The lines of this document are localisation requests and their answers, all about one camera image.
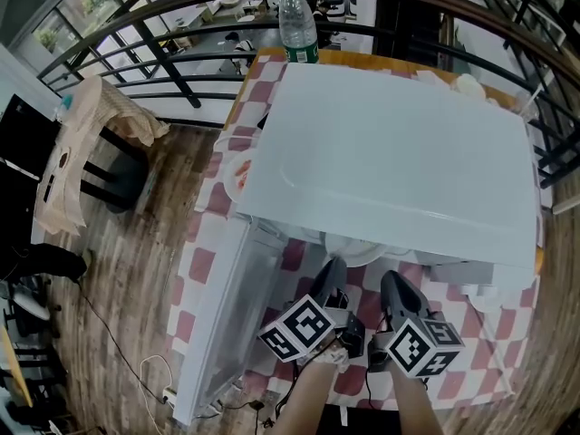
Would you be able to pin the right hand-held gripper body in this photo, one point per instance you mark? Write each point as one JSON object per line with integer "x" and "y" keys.
{"x": 417, "y": 347}

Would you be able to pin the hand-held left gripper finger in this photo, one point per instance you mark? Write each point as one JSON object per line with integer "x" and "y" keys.
{"x": 333, "y": 279}

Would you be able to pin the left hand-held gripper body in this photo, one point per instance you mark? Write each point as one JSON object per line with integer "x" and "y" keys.
{"x": 299, "y": 329}

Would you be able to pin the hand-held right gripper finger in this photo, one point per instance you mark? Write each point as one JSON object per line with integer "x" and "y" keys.
{"x": 389, "y": 304}
{"x": 419, "y": 308}

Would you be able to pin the white noodle plate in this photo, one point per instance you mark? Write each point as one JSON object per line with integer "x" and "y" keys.
{"x": 358, "y": 254}

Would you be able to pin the white microwave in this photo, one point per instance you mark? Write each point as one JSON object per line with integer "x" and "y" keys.
{"x": 385, "y": 152}

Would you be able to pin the person's left forearm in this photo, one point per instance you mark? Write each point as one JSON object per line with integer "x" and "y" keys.
{"x": 303, "y": 397}

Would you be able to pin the person's right forearm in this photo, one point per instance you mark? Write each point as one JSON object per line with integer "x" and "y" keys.
{"x": 417, "y": 406}

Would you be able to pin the person's left hand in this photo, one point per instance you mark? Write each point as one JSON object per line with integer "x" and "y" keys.
{"x": 333, "y": 358}

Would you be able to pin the red checkered tablecloth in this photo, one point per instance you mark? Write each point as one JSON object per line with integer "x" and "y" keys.
{"x": 476, "y": 356}

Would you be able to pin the person's black trousers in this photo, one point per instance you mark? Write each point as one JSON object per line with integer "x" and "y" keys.
{"x": 362, "y": 424}

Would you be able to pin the orange fruit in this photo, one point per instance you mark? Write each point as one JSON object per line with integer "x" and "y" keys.
{"x": 539, "y": 258}

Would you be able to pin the plate of red food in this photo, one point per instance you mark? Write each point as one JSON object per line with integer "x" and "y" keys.
{"x": 238, "y": 175}

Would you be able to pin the white power strip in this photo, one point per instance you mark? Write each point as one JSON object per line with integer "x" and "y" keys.
{"x": 170, "y": 397}

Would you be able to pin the white crumpled napkin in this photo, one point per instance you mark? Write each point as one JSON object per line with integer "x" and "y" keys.
{"x": 469, "y": 86}

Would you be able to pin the clear plastic water bottle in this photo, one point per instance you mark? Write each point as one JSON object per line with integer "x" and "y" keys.
{"x": 296, "y": 25}

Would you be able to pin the black railing with wooden handrail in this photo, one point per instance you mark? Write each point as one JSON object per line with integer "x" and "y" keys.
{"x": 176, "y": 71}

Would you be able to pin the dark stairway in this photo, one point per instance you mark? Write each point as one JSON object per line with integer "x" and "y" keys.
{"x": 408, "y": 25}

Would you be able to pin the black phone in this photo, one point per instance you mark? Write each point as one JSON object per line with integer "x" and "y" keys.
{"x": 49, "y": 193}

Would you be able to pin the yellow wooden board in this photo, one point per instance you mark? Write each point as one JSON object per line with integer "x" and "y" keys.
{"x": 13, "y": 370}

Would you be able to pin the small brown object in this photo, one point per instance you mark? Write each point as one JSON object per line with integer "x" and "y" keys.
{"x": 64, "y": 159}

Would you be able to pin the small bottle with teal cap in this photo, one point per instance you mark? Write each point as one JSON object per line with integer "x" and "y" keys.
{"x": 65, "y": 104}

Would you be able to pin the large black screen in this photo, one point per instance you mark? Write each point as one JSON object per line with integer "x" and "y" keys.
{"x": 22, "y": 152}

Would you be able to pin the black chair frame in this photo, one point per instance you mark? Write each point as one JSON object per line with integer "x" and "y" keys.
{"x": 41, "y": 360}

